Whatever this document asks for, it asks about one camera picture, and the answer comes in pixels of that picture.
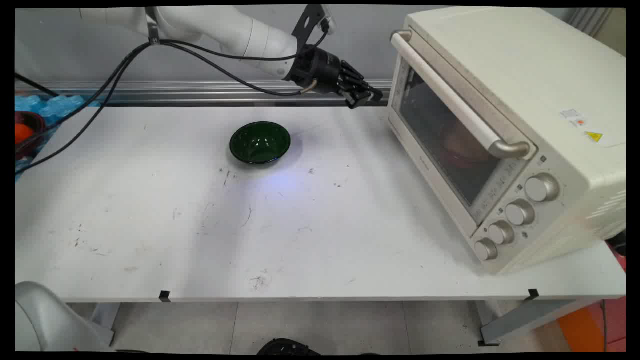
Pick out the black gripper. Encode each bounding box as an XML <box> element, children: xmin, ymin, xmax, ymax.
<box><xmin>287</xmin><ymin>46</ymin><xmax>384</xmax><ymax>110</ymax></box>

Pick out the oven door with silver handle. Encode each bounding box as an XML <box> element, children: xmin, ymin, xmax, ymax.
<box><xmin>387</xmin><ymin>29</ymin><xmax>539</xmax><ymax>239</ymax></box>

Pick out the dark green bowl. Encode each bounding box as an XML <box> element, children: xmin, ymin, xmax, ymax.
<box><xmin>229</xmin><ymin>121</ymin><xmax>292</xmax><ymax>166</ymax></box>

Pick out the red bowl behind oven glass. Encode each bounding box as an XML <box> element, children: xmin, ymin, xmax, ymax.
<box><xmin>439</xmin><ymin>121</ymin><xmax>494</xmax><ymax>169</ymax></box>

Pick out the cream toaster oven body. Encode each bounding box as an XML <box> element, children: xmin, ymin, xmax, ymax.
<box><xmin>387</xmin><ymin>6</ymin><xmax>627</xmax><ymax>275</ymax></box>

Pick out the small silver oven knob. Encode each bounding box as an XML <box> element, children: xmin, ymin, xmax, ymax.
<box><xmin>474</xmin><ymin>238</ymin><xmax>499</xmax><ymax>262</ymax></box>
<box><xmin>487</xmin><ymin>220</ymin><xmax>515</xmax><ymax>246</ymax></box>

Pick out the medium silver oven knob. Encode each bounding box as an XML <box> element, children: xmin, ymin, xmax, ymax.
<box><xmin>505</xmin><ymin>199</ymin><xmax>536</xmax><ymax>227</ymax></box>

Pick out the large silver oven knob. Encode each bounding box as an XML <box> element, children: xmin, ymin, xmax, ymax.
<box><xmin>524</xmin><ymin>173</ymin><xmax>560</xmax><ymax>203</ymax></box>

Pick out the white label sticker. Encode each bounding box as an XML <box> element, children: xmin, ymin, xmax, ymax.
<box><xmin>559</xmin><ymin>107</ymin><xmax>588</xmax><ymax>129</ymax></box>

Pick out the grey ribbed panel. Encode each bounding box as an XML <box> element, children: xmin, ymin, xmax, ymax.
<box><xmin>567</xmin><ymin>7</ymin><xmax>614</xmax><ymax>39</ymax></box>

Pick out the black object on floor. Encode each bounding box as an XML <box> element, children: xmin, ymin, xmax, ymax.
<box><xmin>257</xmin><ymin>338</ymin><xmax>321</xmax><ymax>356</ymax></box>

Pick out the grey table leg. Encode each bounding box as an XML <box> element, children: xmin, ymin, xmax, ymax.
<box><xmin>475</xmin><ymin>298</ymin><xmax>601</xmax><ymax>347</ymax></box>
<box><xmin>90</xmin><ymin>302</ymin><xmax>121</xmax><ymax>347</ymax></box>

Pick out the blue plastic sheet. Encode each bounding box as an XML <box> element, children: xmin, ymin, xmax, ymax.
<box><xmin>15</xmin><ymin>94</ymin><xmax>102</xmax><ymax>184</ymax></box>

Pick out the black object behind oven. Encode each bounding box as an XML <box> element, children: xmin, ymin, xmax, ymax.
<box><xmin>606</xmin><ymin>230</ymin><xmax>627</xmax><ymax>257</ymax></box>

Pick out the dark red bowl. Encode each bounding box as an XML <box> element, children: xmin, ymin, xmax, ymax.
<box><xmin>15</xmin><ymin>110</ymin><xmax>49</xmax><ymax>161</ymax></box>

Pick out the orange box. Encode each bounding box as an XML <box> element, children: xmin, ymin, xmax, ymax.
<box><xmin>557</xmin><ymin>306</ymin><xmax>606</xmax><ymax>353</ymax></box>

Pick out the orange ball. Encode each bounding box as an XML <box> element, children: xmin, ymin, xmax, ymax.
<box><xmin>15</xmin><ymin>122</ymin><xmax>35</xmax><ymax>146</ymax></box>

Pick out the red mat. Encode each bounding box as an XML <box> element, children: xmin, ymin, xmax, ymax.
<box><xmin>587</xmin><ymin>296</ymin><xmax>627</xmax><ymax>353</ymax></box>

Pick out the grey rounded chair back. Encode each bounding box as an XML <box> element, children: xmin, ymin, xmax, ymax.
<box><xmin>15</xmin><ymin>281</ymin><xmax>114</xmax><ymax>353</ymax></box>

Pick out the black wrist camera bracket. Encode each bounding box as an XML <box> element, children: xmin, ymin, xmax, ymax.
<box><xmin>292</xmin><ymin>5</ymin><xmax>337</xmax><ymax>51</ymax></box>

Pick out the black cable to gripper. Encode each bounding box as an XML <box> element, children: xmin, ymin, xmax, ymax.
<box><xmin>160</xmin><ymin>41</ymin><xmax>319</xmax><ymax>97</ymax></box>

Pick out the black cable to camera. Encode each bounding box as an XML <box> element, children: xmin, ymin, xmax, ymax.
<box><xmin>165</xmin><ymin>20</ymin><xmax>334</xmax><ymax>62</ymax></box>

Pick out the aluminium rail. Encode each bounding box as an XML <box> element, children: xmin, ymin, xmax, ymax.
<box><xmin>15</xmin><ymin>79</ymin><xmax>394</xmax><ymax>108</ymax></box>

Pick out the long black arm cable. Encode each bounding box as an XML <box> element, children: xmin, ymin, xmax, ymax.
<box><xmin>15</xmin><ymin>42</ymin><xmax>153</xmax><ymax>147</ymax></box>
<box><xmin>15</xmin><ymin>43</ymin><xmax>154</xmax><ymax>176</ymax></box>

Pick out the thin black cable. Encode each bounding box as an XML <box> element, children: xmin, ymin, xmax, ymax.
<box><xmin>15</xmin><ymin>73</ymin><xmax>61</xmax><ymax>98</ymax></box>

